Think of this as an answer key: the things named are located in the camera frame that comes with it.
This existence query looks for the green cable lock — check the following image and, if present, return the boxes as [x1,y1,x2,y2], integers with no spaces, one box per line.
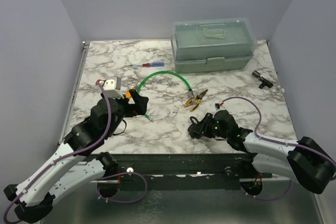
[136,70,195,122]

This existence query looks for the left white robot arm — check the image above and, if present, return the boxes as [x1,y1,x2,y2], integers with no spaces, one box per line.
[4,89,149,223]

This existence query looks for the black cylinder lock part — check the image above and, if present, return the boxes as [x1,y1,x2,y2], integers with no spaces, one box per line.
[252,70,274,89]

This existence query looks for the black metal base rail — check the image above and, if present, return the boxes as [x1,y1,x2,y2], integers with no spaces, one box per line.
[86,153,274,192]

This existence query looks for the black Kaijing padlock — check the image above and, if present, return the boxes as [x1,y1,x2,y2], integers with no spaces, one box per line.
[187,116,202,139]

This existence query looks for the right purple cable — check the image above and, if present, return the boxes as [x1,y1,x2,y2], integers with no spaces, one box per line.
[215,97,336,201]

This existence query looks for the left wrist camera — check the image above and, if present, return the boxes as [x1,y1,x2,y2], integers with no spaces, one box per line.
[99,77,123,99]

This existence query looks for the green translucent tool box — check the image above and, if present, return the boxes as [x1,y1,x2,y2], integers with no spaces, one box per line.
[171,18,257,73]

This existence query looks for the red blue screwdriver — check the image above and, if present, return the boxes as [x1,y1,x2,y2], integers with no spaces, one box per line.
[129,62,164,67]

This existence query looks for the aluminium side rail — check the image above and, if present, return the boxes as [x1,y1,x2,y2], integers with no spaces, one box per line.
[57,41,90,147]

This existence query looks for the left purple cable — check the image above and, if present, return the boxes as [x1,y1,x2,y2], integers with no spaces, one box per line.
[4,79,148,223]

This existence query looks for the yellow black needle-nose pliers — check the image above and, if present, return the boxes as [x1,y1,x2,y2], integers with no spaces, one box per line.
[184,89,208,112]

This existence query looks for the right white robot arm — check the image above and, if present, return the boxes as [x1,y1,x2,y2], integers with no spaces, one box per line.
[188,110,335,194]

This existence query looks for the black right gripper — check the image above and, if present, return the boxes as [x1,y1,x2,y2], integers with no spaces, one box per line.
[191,112,229,140]

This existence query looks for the orange utility knife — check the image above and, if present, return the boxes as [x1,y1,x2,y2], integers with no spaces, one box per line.
[125,92,131,99]

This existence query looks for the purple cable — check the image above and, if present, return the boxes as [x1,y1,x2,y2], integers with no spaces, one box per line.
[215,97,336,201]
[4,79,148,223]

